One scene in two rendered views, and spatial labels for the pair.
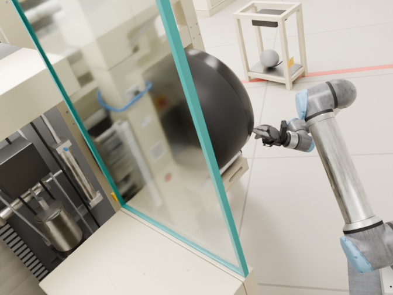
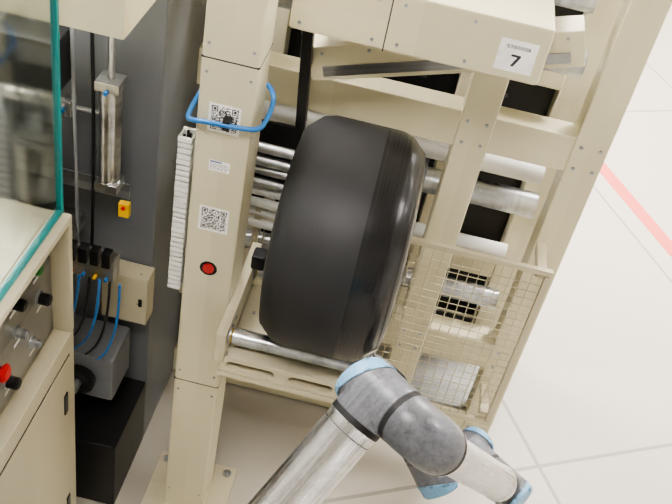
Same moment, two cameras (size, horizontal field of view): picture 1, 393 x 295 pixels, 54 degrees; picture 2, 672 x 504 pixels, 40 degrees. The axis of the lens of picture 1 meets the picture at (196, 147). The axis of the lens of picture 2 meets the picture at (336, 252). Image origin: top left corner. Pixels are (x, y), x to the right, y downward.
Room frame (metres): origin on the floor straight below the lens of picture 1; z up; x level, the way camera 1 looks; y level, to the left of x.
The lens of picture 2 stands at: (0.23, -1.21, 2.63)
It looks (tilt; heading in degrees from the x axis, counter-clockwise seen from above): 39 degrees down; 40
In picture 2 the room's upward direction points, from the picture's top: 12 degrees clockwise
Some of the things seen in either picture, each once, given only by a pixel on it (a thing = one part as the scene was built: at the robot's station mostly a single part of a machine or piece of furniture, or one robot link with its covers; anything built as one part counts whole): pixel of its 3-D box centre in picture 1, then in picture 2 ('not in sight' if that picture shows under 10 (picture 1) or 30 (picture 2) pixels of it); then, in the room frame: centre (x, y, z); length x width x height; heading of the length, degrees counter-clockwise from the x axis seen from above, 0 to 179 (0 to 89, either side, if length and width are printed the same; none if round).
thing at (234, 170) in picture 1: (221, 180); (288, 366); (1.49, -0.07, 0.84); 0.36 x 0.09 x 0.06; 128
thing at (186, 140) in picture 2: not in sight; (183, 212); (1.35, 0.25, 1.19); 0.05 x 0.04 x 0.48; 38
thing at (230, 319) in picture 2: not in sight; (239, 299); (1.49, 0.16, 0.90); 0.40 x 0.03 x 0.10; 38
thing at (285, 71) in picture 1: (271, 45); not in sight; (3.74, -1.09, 0.40); 0.60 x 0.35 x 0.80; 35
